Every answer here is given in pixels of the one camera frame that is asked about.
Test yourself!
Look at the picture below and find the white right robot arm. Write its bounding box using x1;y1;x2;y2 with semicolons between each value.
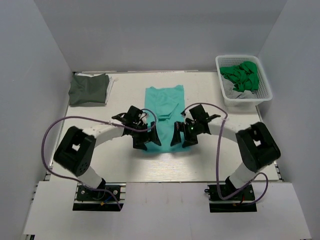
170;114;281;194

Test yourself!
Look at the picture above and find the crumpled grey t-shirt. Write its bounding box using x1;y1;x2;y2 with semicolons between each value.
222;78;257;99

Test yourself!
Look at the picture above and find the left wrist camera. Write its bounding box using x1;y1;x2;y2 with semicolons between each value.
124;105;147;125

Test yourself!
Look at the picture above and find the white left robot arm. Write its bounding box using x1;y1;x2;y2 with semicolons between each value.
53;110;162;190

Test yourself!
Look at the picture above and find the folded dark olive t-shirt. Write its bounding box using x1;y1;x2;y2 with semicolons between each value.
68;74;110;106

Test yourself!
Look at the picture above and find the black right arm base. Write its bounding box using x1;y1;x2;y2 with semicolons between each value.
204;184;257;213

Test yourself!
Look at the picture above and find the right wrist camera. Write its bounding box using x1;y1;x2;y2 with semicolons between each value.
181;104;209;123

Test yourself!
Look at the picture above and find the crumpled green t-shirt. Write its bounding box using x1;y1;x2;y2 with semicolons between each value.
219;61;260;93

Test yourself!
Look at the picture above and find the teal t-shirt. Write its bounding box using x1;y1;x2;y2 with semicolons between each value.
144;85;190;154

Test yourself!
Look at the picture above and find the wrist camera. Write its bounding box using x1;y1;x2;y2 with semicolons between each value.
181;104;209;123
124;105;147;125

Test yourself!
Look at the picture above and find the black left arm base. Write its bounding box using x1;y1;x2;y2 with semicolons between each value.
72;183;126;212

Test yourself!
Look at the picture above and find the white plastic basket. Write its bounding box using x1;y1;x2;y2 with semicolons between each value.
215;55;273;107

